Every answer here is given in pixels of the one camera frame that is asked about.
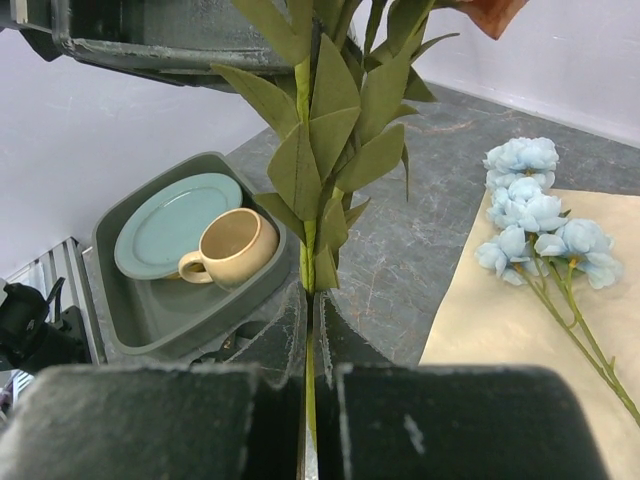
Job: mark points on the brown rose stem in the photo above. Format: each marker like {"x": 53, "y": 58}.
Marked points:
{"x": 337, "y": 114}

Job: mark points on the beige ceramic vase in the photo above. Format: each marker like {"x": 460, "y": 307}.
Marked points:
{"x": 232, "y": 249}

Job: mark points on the light blue flower stem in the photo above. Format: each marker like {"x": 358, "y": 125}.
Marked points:
{"x": 541, "y": 245}

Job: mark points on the light blue plate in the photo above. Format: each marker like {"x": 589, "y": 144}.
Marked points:
{"x": 169, "y": 224}

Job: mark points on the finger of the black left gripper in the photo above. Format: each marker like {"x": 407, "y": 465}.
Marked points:
{"x": 175, "y": 42}

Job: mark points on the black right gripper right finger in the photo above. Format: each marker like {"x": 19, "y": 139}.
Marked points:
{"x": 376, "y": 420}

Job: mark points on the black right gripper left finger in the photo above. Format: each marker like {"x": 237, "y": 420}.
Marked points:
{"x": 239, "y": 419}

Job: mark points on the black printed ribbon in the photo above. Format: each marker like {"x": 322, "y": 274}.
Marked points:
{"x": 236, "y": 340}

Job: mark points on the dark green tray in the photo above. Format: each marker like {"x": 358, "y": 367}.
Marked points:
{"x": 169, "y": 319}

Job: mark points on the orange wrapping paper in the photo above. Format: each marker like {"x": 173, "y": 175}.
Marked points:
{"x": 484, "y": 320}

